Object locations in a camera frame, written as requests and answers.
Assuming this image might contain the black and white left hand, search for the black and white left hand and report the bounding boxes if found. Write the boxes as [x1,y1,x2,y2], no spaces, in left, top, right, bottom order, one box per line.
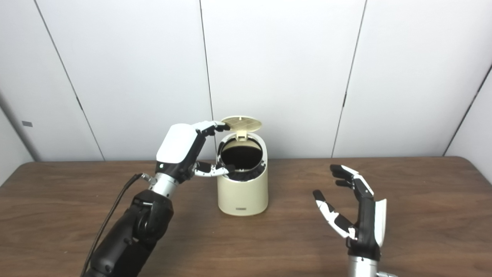
[156,120,236,184]

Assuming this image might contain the black and white right hand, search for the black and white right hand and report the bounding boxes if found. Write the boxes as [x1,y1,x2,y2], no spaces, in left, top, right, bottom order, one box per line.
[312,164,387,261]

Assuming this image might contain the cream round bin lid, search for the cream round bin lid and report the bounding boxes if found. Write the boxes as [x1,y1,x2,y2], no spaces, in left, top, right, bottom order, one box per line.
[221,116,263,141]

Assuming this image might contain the cream-colored bin body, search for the cream-colored bin body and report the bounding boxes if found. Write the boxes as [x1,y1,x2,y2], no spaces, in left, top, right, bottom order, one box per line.
[217,132,269,216]

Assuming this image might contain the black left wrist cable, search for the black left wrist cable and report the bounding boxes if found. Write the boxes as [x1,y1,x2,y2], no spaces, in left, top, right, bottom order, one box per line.
[80,173,153,277]

